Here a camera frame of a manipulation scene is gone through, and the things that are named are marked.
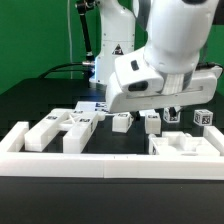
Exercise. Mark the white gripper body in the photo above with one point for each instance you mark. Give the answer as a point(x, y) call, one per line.
point(140, 96)

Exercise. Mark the white chair seat part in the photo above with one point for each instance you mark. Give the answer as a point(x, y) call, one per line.
point(177, 143)

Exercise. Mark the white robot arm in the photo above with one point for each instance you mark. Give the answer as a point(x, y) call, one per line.
point(149, 54)

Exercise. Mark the white tag sheet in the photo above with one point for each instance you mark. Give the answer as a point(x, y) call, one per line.
point(88, 106)

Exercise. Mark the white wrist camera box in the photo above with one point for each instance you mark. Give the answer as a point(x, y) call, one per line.
point(135, 75)

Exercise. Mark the white chair back frame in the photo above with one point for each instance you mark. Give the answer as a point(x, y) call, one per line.
point(77, 125)

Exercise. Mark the black jointed camera mount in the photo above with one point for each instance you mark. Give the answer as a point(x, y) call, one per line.
point(83, 6)

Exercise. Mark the white U-shaped fence frame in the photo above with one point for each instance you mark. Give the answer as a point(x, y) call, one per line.
point(15, 162)

